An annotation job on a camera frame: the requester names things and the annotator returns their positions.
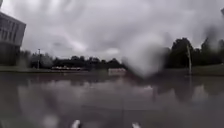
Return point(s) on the row of dark trees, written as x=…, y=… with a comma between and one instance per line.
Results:
x=83, y=63

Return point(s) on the wet grey paved ground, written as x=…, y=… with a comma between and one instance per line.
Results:
x=100, y=103

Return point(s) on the robot's own part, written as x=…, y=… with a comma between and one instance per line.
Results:
x=135, y=125
x=76, y=124

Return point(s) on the pale pole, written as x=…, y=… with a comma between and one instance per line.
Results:
x=189, y=60

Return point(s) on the group of dark trees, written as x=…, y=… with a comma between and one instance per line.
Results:
x=193, y=53

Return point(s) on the grass strip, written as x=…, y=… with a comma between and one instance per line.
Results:
x=208, y=70

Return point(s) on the grey multi-storey building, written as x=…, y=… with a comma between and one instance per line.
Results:
x=10, y=36

